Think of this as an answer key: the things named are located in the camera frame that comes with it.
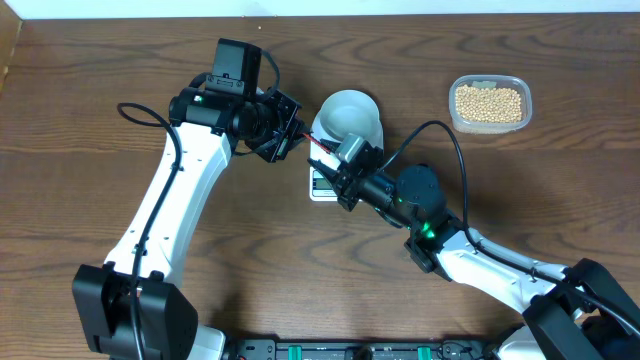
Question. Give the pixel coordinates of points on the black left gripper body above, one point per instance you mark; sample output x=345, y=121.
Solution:
x=274, y=147

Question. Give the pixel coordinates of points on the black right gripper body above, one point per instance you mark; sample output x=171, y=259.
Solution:
x=379, y=193

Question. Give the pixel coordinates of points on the red plastic scoop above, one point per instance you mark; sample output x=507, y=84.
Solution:
x=315, y=141

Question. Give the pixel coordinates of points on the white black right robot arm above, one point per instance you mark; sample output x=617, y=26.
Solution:
x=569, y=312

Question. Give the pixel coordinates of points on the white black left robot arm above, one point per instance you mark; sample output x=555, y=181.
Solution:
x=132, y=307

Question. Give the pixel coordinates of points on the grey plastic bowl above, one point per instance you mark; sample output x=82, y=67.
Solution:
x=351, y=112

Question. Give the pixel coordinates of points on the clear container of soybeans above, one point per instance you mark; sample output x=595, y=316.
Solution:
x=490, y=104

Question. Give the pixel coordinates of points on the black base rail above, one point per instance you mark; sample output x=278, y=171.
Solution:
x=269, y=349

